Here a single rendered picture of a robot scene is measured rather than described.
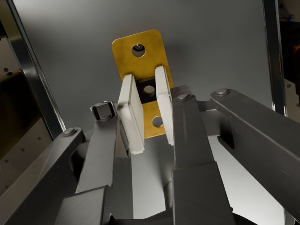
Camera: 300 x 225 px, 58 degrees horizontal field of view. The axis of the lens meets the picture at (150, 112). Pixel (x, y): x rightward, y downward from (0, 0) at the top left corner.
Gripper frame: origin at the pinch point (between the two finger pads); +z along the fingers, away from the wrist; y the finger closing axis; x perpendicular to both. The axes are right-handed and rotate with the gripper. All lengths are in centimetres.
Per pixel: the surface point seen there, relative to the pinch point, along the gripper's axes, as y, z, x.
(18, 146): -34, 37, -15
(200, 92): 4.2, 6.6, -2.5
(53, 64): -7.6, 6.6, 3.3
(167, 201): -1.2, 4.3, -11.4
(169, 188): -0.8, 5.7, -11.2
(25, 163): -34, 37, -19
